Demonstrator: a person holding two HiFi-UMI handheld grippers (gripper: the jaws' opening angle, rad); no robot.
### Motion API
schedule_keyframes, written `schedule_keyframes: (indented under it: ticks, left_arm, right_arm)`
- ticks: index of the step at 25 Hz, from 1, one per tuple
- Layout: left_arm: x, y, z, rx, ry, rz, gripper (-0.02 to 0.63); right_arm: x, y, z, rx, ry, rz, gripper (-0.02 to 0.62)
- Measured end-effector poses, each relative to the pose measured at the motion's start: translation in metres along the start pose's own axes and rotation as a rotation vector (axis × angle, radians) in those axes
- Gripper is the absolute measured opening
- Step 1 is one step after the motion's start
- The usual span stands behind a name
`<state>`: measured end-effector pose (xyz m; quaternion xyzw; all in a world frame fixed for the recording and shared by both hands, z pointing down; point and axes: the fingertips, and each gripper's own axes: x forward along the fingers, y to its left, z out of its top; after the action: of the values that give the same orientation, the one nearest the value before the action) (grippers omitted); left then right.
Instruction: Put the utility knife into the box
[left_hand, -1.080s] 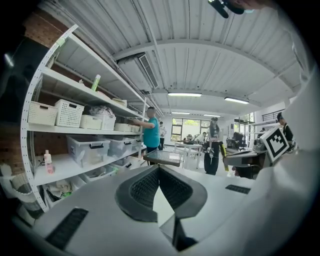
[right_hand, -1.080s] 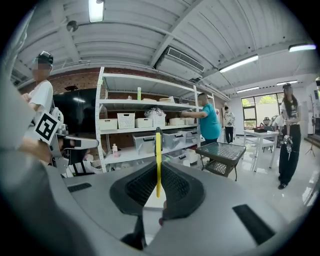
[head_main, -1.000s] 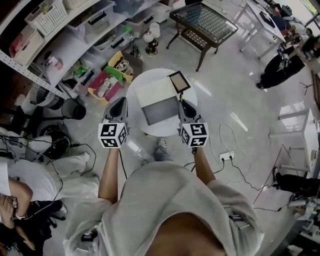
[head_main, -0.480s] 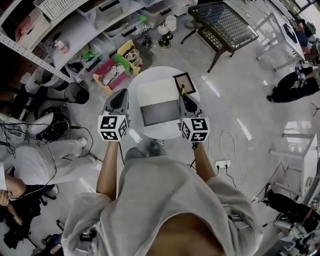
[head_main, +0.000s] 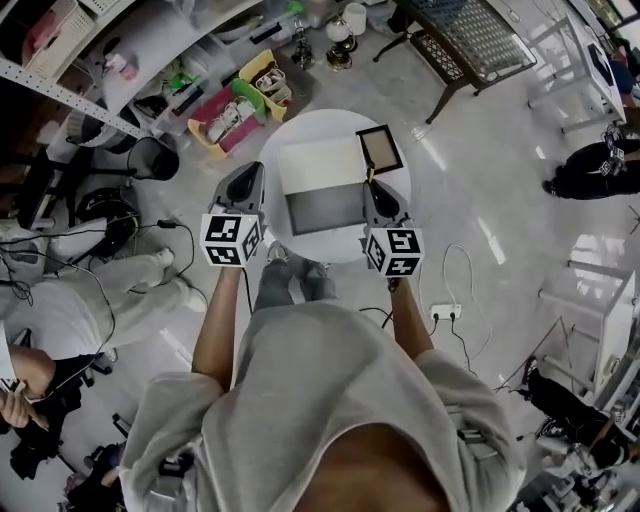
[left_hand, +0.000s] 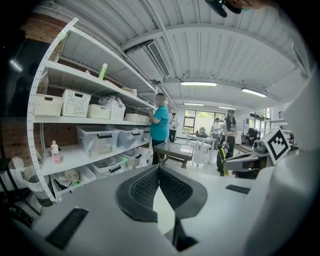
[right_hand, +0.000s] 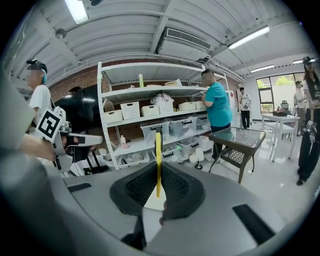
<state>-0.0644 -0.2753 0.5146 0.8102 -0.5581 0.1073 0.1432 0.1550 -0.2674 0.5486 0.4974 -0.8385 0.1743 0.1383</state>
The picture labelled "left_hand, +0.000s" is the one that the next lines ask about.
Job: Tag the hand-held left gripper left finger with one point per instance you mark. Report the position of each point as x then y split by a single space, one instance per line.
140 192

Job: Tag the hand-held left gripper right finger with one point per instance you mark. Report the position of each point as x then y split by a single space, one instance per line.
182 195

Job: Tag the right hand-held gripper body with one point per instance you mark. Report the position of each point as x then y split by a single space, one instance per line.
277 146

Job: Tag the black metal mesh table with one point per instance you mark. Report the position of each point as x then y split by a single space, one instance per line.
175 150

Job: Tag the person's light shirt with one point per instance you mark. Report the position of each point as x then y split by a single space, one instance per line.
287 200

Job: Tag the white table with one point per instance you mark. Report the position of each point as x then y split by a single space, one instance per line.
202 140

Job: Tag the long ceiling light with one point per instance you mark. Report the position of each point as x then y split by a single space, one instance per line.
198 83
253 92

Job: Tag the flat white tray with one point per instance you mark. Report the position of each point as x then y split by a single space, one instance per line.
133 117

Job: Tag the white plastic basket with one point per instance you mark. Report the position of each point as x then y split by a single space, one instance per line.
47 105
117 112

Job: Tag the white metal shelf unit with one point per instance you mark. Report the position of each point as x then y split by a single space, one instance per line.
87 120

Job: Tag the low white basket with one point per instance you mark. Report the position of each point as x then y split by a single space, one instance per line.
98 112

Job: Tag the pink bottle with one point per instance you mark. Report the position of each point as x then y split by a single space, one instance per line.
56 153

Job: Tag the pile of light cloth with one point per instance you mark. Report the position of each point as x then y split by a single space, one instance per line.
111 100

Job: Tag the striped wastebasket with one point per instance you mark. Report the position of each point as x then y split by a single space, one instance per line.
40 191

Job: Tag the white lattice basket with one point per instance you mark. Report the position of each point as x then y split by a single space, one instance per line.
75 103

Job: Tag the green bottle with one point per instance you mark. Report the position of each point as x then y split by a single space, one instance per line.
102 72

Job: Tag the white ceiling air conditioner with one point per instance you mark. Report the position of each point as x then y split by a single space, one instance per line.
147 61

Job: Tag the black head-worn camera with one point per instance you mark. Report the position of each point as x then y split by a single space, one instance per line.
220 6

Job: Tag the black wall screen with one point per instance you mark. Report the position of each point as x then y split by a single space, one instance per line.
20 75

